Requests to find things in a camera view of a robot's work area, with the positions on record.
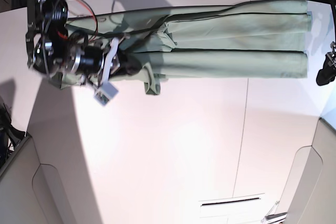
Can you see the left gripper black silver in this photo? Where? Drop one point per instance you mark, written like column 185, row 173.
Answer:
column 326, row 75

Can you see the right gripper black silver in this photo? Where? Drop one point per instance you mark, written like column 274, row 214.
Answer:
column 85, row 60

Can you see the light green T-shirt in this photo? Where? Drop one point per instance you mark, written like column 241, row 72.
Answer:
column 258, row 39

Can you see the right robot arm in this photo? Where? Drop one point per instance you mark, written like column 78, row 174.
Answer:
column 68, row 56

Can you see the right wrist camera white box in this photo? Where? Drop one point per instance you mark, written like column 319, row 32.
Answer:
column 104, row 93

